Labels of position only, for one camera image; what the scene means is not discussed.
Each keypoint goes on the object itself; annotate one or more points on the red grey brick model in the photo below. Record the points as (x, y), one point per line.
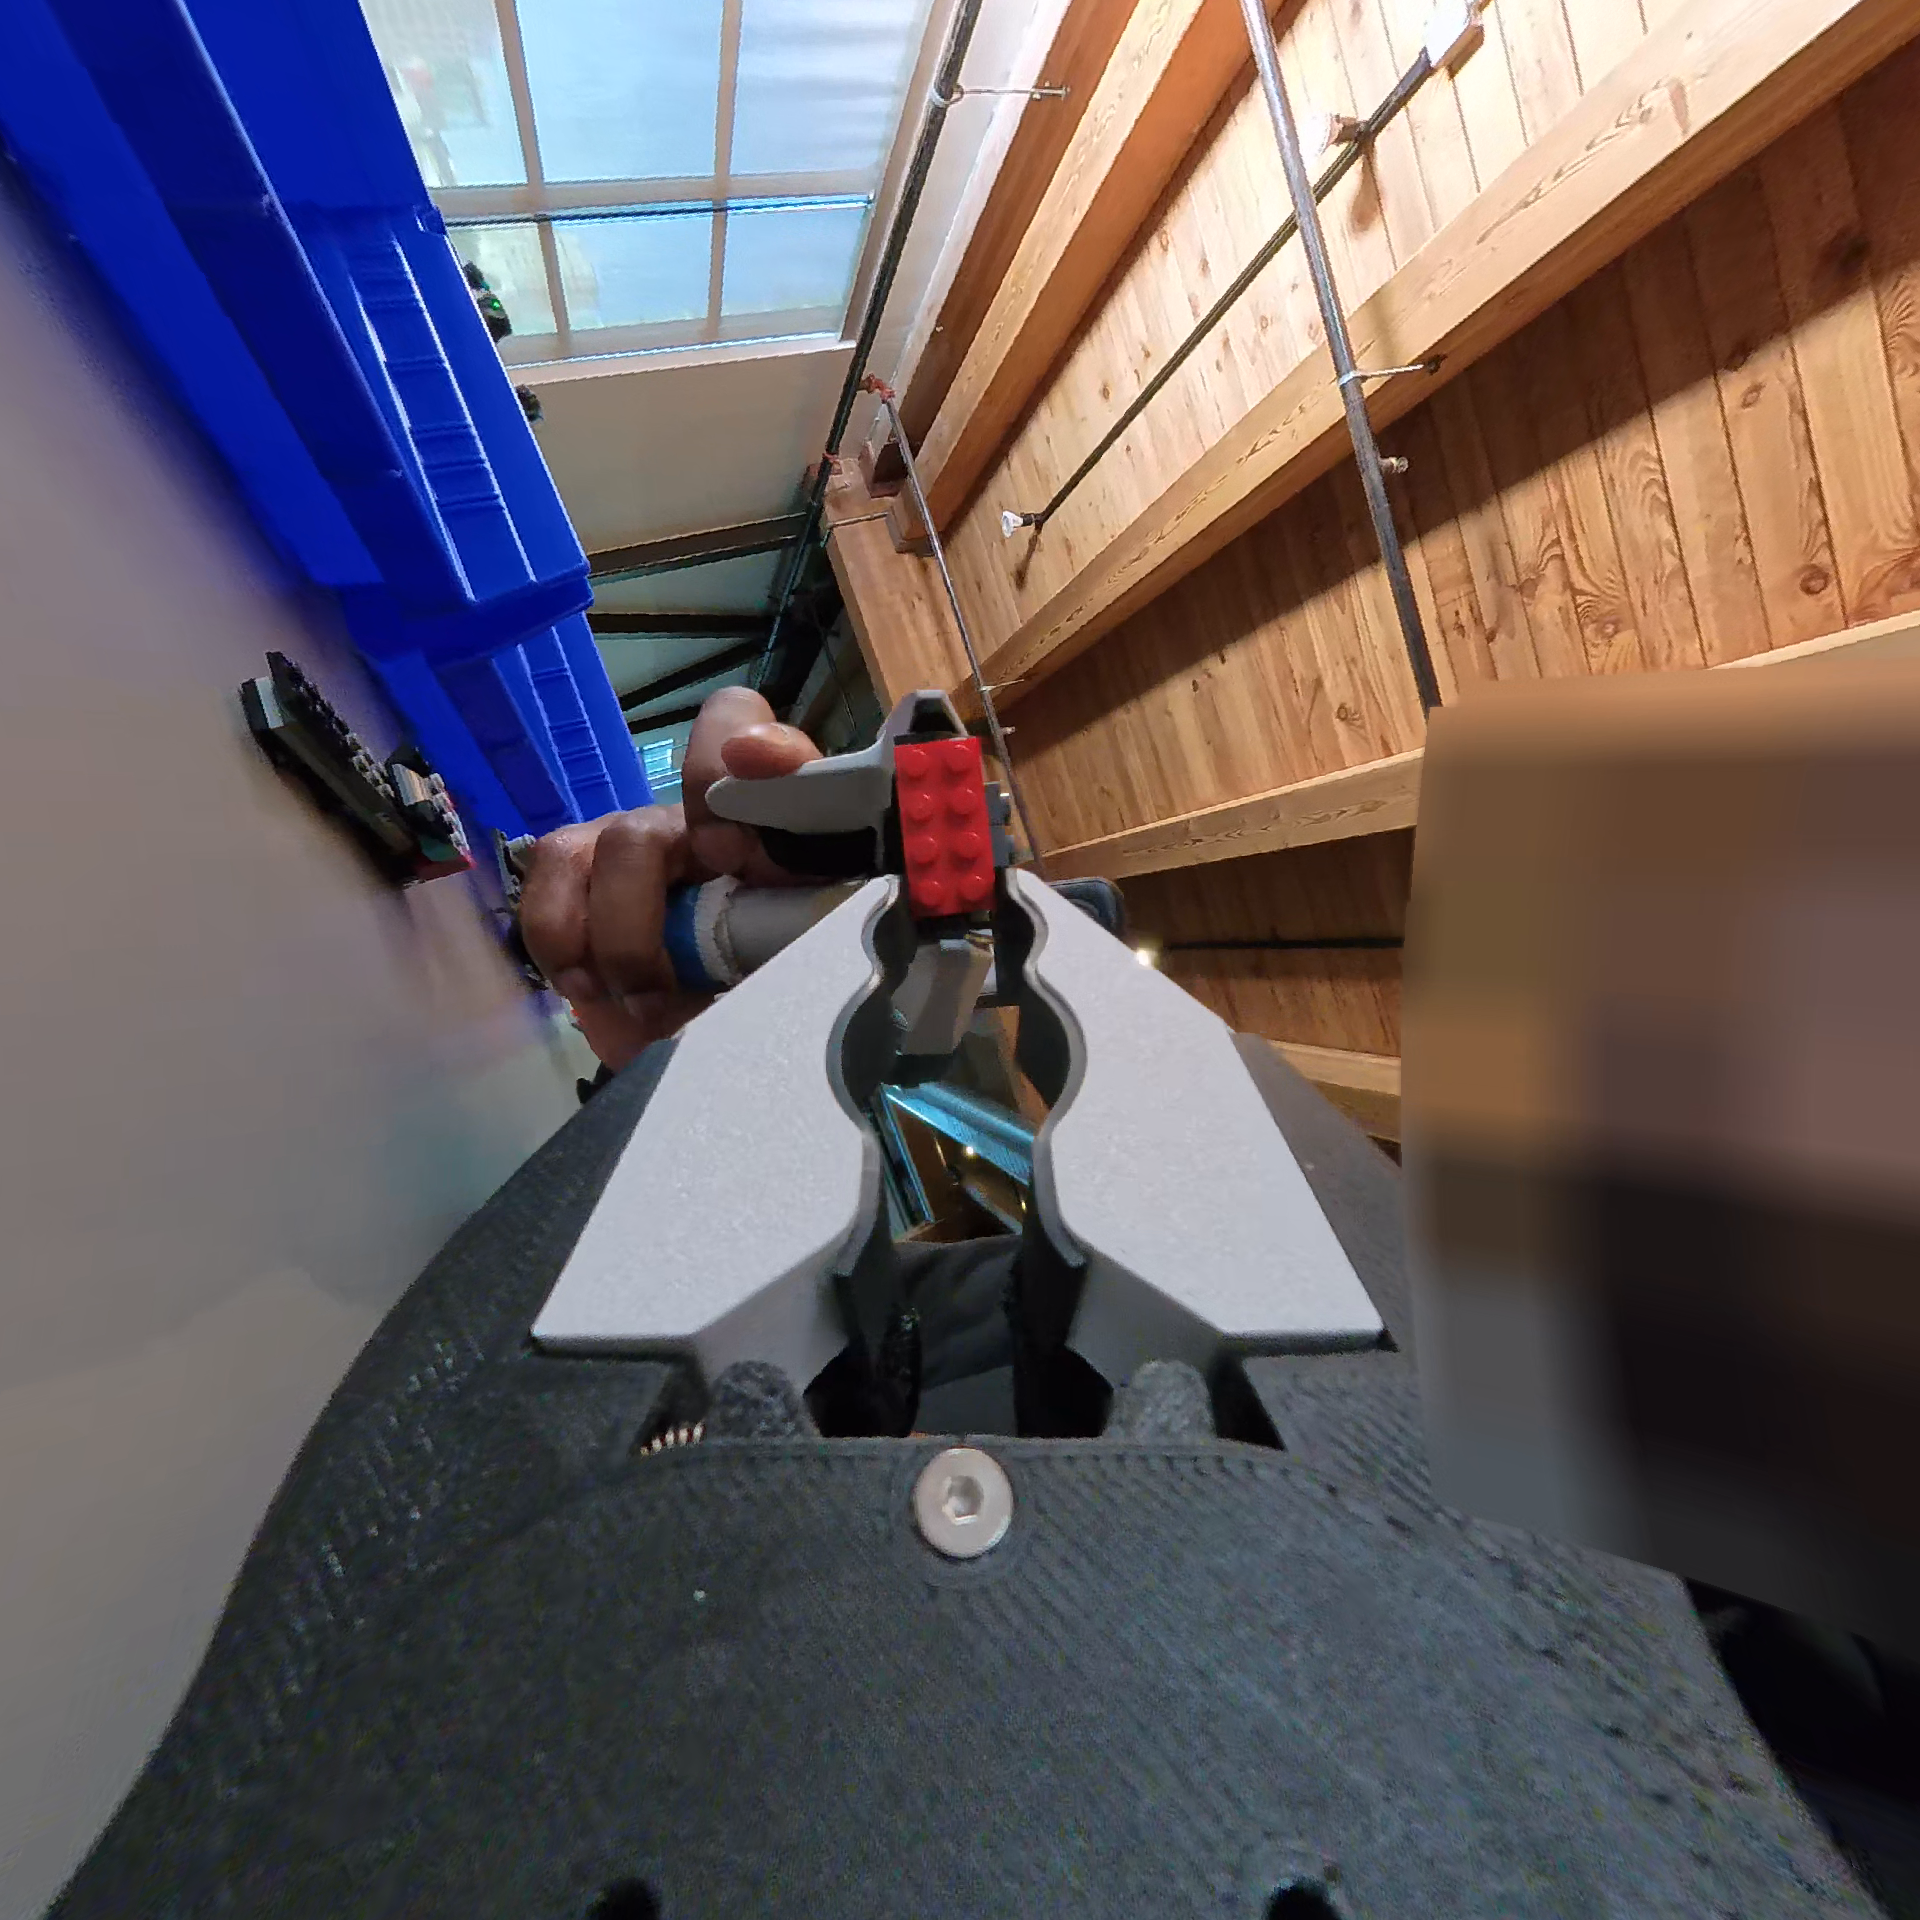
(944, 826)

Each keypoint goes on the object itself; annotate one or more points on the black ceiling pipe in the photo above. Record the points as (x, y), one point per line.
(1343, 347)

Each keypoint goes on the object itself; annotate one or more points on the black brick base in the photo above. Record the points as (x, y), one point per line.
(353, 765)

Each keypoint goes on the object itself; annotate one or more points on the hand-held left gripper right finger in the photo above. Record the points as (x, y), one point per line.
(1201, 1201)

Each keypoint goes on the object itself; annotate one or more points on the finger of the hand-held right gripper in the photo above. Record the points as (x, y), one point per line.
(942, 991)
(927, 716)

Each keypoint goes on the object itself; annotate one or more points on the silver air duct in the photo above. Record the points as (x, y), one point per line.
(961, 1148)

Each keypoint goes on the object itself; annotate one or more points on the threaded metal rod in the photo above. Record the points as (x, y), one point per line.
(954, 629)

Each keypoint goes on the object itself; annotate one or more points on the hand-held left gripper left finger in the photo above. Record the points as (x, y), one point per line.
(720, 1186)

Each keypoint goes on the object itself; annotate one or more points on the grey electrical box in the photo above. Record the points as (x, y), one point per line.
(1449, 34)

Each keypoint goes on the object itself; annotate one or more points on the large paned window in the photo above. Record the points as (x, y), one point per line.
(646, 135)

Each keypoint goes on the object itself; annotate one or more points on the person's right hand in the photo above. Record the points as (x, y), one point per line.
(616, 915)

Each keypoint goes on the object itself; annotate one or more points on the person's black jacket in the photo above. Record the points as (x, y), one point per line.
(954, 1321)

